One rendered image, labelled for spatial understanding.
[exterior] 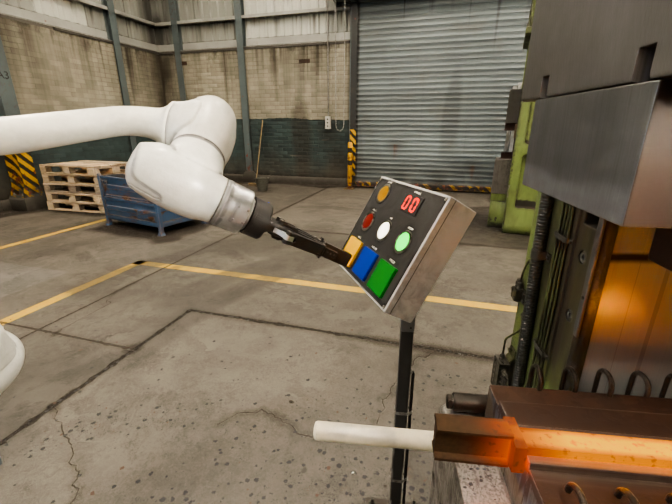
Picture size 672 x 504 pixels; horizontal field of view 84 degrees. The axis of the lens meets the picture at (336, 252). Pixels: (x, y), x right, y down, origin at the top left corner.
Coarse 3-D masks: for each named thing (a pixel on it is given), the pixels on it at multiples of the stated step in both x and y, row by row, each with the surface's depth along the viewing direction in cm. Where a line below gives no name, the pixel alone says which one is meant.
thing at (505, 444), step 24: (456, 432) 41; (480, 432) 41; (504, 432) 41; (528, 432) 42; (552, 432) 42; (576, 432) 42; (456, 456) 42; (480, 456) 42; (504, 456) 42; (552, 456) 40; (576, 456) 40; (600, 456) 39; (624, 456) 39; (648, 456) 39
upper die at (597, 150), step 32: (576, 96) 33; (608, 96) 28; (640, 96) 25; (544, 128) 39; (576, 128) 32; (608, 128) 28; (640, 128) 24; (544, 160) 39; (576, 160) 32; (608, 160) 28; (640, 160) 24; (544, 192) 38; (576, 192) 32; (608, 192) 28; (640, 192) 25; (640, 224) 26
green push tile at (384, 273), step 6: (378, 264) 87; (384, 264) 85; (390, 264) 84; (378, 270) 86; (384, 270) 84; (390, 270) 82; (396, 270) 81; (372, 276) 87; (378, 276) 85; (384, 276) 83; (390, 276) 81; (372, 282) 86; (378, 282) 84; (384, 282) 82; (390, 282) 81; (372, 288) 85; (378, 288) 83; (384, 288) 81; (378, 294) 82
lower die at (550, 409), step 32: (512, 416) 47; (544, 416) 47; (576, 416) 47; (608, 416) 47; (640, 416) 47; (512, 480) 44; (544, 480) 38; (576, 480) 38; (608, 480) 38; (640, 480) 38
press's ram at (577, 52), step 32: (544, 0) 40; (576, 0) 33; (608, 0) 29; (640, 0) 25; (544, 32) 40; (576, 32) 33; (608, 32) 28; (640, 32) 25; (544, 64) 40; (576, 64) 33; (608, 64) 28; (640, 64) 25; (544, 96) 40
